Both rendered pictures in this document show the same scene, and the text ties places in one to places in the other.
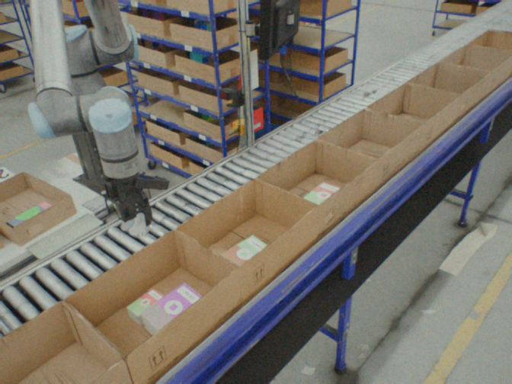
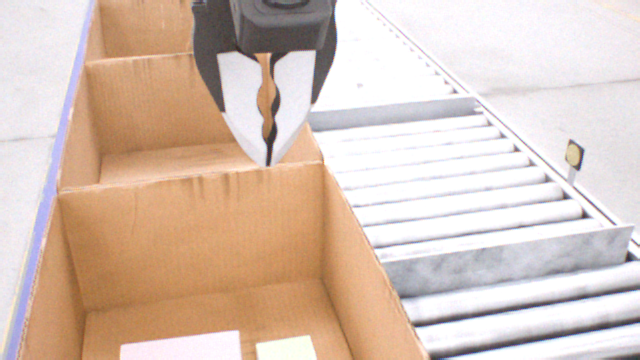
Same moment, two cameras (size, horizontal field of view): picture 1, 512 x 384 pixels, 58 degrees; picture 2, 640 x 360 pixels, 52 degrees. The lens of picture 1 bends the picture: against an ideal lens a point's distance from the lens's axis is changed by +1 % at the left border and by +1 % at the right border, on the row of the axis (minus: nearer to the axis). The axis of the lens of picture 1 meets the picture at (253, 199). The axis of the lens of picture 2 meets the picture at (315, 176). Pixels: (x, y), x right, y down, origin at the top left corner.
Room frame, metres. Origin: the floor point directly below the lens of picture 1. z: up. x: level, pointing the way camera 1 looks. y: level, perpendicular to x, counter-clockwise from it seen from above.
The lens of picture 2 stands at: (1.24, -0.01, 1.40)
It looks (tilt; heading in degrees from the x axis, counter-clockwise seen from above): 30 degrees down; 123
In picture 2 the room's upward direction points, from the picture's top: straight up
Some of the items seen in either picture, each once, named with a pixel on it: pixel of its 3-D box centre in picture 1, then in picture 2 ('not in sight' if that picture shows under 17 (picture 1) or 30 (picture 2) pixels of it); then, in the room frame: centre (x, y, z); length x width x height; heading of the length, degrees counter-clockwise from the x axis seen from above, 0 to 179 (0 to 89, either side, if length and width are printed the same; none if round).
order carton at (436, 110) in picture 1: (411, 116); not in sight; (2.07, -0.80, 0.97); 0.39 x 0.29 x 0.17; 136
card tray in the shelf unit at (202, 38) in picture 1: (209, 30); not in sight; (3.01, 0.22, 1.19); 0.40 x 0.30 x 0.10; 46
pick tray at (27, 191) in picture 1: (22, 206); not in sight; (1.73, 1.04, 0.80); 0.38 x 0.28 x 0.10; 52
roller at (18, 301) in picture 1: (40, 324); (526, 326); (1.11, 0.76, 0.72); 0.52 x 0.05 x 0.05; 46
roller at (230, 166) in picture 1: (261, 180); not in sight; (1.95, -0.05, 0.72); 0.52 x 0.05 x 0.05; 46
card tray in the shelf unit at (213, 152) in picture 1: (219, 143); not in sight; (3.01, 0.22, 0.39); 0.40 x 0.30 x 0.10; 46
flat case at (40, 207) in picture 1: (35, 217); not in sight; (1.67, 0.97, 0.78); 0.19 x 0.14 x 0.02; 142
